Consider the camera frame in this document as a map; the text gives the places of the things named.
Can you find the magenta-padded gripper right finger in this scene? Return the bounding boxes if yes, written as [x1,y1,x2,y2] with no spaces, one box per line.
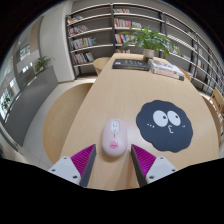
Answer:
[130,143,178,188]

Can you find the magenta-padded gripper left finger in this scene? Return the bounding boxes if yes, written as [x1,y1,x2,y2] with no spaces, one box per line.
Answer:
[48,143,97,188]

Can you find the pale pink computer mouse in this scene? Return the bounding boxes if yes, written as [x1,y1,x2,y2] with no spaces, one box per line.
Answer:
[101,118,128,158]

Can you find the dark cartoon-face mouse pad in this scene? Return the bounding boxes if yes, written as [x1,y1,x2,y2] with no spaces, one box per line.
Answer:
[135,99,194,154]

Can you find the group of wooden slat chairs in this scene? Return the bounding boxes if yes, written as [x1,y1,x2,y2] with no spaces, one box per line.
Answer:
[209,87,224,114]

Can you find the white book red spine lettering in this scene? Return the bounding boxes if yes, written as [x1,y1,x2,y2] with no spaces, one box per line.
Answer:
[149,66,186,82]

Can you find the white illustrated-cover book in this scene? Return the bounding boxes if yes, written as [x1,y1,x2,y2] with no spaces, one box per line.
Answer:
[148,58,185,77]

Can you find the black hardcover book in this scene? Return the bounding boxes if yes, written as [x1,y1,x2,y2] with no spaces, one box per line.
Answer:
[112,58,151,72]

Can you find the small green ledge plant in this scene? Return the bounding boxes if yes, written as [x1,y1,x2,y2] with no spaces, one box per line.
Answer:
[34,55,54,75]

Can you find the potted green plant white pot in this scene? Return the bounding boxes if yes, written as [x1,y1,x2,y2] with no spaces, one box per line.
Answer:
[120,26,183,63]

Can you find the grey shelf unit with books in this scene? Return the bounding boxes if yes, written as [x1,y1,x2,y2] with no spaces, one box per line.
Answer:
[65,2,224,98]

